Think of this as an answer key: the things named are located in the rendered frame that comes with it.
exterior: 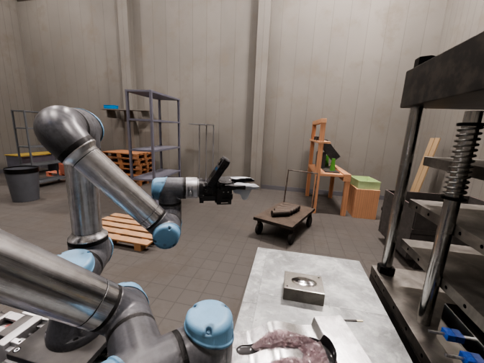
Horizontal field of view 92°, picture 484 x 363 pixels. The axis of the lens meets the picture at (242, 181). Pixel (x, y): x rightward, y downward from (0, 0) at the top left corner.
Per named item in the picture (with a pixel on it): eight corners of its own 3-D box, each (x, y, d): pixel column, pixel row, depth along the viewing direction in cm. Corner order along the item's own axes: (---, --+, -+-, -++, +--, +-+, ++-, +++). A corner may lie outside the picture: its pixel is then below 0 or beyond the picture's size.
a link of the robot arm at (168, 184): (154, 198, 84) (153, 174, 82) (186, 197, 86) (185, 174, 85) (150, 204, 76) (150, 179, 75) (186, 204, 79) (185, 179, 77)
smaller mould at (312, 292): (282, 299, 121) (284, 287, 119) (284, 281, 135) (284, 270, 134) (323, 306, 117) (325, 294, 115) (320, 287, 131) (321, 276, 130)
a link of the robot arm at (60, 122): (36, 90, 51) (191, 234, 67) (61, 96, 62) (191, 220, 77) (-4, 124, 51) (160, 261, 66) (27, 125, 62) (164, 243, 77)
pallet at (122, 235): (180, 228, 388) (180, 222, 386) (145, 254, 306) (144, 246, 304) (117, 217, 422) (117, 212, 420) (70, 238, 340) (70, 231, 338)
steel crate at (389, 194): (516, 285, 275) (539, 219, 258) (399, 267, 301) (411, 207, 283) (461, 246, 368) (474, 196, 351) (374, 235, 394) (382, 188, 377)
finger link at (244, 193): (258, 199, 86) (232, 196, 86) (259, 184, 84) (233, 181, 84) (258, 202, 83) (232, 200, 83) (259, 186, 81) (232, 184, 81)
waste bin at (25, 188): (50, 196, 522) (45, 166, 508) (23, 204, 470) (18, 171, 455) (29, 194, 531) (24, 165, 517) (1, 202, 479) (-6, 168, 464)
